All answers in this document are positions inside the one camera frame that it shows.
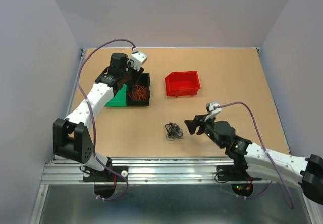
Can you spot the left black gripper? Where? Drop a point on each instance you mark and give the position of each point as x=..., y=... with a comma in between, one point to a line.
x=137, y=75

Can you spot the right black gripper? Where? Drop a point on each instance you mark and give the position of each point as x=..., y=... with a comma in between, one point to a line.
x=192, y=124

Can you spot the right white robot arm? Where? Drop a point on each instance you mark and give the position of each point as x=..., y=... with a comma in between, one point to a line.
x=252, y=162

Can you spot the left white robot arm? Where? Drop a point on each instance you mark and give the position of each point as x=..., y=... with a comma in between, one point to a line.
x=105, y=88

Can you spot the black plastic bin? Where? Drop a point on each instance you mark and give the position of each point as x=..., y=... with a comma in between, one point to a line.
x=139, y=95

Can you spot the green plastic bin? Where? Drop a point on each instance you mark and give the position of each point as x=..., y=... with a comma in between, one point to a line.
x=119, y=100

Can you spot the red plastic bin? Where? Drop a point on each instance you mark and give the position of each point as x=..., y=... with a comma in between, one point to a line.
x=183, y=83

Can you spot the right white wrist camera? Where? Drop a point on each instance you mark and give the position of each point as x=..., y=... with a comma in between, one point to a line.
x=213, y=108

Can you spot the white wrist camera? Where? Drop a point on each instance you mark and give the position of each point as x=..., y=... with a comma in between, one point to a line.
x=138, y=58
x=213, y=108

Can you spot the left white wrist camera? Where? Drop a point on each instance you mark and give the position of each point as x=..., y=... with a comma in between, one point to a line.
x=138, y=58

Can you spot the aluminium table side frame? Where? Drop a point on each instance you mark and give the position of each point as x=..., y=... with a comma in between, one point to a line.
x=70, y=100

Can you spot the aluminium mounting rail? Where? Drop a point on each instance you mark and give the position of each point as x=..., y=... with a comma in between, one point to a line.
x=142, y=171

